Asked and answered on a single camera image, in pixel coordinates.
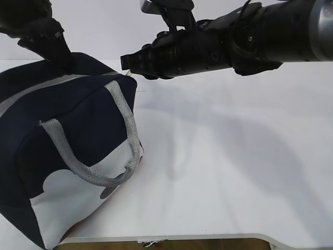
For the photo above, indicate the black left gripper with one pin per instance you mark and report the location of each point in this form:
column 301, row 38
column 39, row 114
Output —
column 46, row 37

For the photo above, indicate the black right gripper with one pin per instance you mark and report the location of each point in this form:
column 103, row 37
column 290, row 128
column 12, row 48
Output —
column 188, row 47

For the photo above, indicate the navy blue lunch bag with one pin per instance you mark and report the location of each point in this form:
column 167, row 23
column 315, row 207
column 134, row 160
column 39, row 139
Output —
column 68, row 141

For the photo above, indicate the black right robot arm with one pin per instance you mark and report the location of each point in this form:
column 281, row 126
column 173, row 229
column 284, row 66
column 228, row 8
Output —
column 251, row 39

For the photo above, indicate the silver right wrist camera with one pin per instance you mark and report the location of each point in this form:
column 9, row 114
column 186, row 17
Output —
column 148, row 7

